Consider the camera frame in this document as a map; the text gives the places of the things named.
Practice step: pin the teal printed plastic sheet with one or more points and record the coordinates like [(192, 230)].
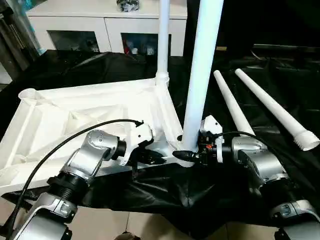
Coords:
[(35, 30)]

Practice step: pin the black bundle in clear bag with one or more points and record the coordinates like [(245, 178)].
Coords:
[(127, 5)]

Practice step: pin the small tan label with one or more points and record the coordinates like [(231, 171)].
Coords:
[(221, 47)]

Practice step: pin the grey metal tripod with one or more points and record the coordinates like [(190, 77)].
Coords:
[(12, 37)]

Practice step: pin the dark horizontal bar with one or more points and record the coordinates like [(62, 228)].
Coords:
[(287, 48)]

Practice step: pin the black plastic mat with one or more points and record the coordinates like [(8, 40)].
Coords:
[(175, 190)]

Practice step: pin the white glass-door cabinet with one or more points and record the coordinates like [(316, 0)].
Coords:
[(100, 25)]

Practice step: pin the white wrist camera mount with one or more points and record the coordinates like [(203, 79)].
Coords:
[(140, 135), (211, 125)]

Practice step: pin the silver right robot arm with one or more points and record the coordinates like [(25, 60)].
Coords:
[(262, 162)]

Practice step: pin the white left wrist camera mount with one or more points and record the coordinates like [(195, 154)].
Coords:
[(140, 135)]

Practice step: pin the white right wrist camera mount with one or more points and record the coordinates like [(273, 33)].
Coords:
[(211, 125)]

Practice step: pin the white plastic table leg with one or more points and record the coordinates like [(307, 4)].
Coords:
[(232, 105), (202, 62), (163, 45), (275, 107)]

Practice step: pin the black folding table frame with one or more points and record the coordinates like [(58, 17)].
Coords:
[(7, 225)]

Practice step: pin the black fabric backdrop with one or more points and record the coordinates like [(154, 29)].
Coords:
[(262, 22)]

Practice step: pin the white plastic table top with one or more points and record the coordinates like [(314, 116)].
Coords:
[(75, 105)]

